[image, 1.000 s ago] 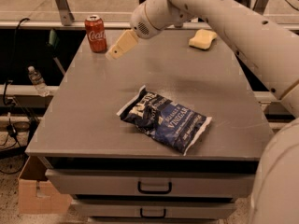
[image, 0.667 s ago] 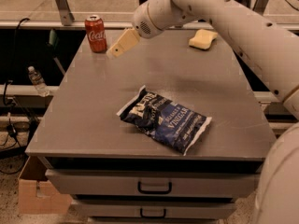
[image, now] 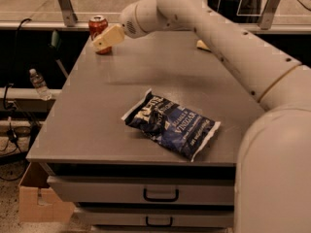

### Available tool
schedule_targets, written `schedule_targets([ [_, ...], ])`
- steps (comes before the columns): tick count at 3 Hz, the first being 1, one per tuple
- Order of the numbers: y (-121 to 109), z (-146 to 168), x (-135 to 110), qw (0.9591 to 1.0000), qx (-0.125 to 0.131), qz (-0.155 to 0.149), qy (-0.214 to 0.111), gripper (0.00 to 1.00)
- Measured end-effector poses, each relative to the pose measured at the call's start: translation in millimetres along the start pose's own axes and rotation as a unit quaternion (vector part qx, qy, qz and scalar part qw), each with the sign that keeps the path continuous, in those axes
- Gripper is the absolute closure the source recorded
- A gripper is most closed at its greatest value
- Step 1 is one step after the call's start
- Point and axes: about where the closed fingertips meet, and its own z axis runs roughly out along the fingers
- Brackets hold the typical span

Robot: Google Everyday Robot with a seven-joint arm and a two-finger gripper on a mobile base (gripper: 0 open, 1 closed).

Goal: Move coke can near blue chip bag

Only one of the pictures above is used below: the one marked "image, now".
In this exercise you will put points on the brown cardboard box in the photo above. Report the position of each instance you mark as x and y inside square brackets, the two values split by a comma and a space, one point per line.
[37, 201]

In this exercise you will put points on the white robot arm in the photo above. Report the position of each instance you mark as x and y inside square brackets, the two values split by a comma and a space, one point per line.
[273, 168]

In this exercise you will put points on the clear plastic water bottle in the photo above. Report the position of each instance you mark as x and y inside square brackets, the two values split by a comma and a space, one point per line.
[40, 85]

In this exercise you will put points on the metal bracket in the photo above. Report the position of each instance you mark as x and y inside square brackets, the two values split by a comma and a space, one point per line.
[69, 17]
[268, 14]

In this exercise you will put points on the red coke can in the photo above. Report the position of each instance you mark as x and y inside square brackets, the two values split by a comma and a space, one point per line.
[96, 25]

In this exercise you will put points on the grey cabinet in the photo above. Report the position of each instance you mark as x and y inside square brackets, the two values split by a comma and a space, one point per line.
[84, 135]

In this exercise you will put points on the left metal bracket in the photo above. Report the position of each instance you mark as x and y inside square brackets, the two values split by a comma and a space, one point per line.
[69, 17]

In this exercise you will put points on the grey drawer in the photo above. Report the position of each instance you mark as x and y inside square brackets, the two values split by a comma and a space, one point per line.
[154, 217]
[143, 190]

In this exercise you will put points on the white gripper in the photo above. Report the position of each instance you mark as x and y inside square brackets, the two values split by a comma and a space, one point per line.
[128, 23]

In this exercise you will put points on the grey top drawer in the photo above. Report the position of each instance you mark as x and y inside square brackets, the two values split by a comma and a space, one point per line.
[143, 190]

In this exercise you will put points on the yellow sponge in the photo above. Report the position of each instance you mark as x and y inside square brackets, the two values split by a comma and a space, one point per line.
[201, 46]

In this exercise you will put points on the blue chip bag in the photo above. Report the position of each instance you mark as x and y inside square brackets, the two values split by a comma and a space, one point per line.
[171, 125]

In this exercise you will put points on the right metal bracket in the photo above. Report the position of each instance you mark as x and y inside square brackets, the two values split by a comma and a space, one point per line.
[268, 14]

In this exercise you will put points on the green handled tool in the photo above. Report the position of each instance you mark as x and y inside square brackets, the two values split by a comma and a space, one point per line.
[54, 45]

